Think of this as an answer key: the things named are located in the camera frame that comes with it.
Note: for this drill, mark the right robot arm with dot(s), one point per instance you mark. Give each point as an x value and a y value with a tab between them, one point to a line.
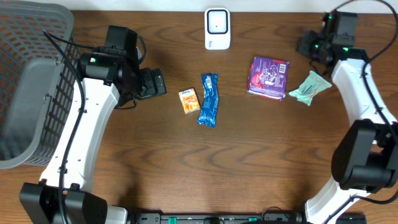
365	161

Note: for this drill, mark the blue Oreo cookie pack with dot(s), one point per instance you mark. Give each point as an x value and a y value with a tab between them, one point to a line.
209	108

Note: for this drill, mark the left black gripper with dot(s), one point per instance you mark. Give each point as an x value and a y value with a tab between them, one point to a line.
155	83

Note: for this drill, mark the white barcode scanner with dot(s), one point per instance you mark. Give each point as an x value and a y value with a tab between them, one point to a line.
217	28

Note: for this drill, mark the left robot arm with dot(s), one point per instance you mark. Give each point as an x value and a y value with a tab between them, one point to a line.
107	78

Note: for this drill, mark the grey plastic mesh basket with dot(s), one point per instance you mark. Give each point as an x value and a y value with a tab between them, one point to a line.
36	85

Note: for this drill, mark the pink purple liner pack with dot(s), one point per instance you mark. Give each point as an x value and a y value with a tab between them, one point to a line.
268	78

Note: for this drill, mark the orange Kleenex tissue pack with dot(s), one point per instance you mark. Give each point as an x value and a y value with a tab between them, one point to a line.
189	100

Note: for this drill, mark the green wet wipes pack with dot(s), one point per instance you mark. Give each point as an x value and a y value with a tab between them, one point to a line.
312	85

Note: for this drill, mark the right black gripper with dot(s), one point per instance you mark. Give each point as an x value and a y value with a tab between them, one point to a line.
305	42

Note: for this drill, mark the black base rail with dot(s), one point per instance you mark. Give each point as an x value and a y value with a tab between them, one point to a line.
270	217

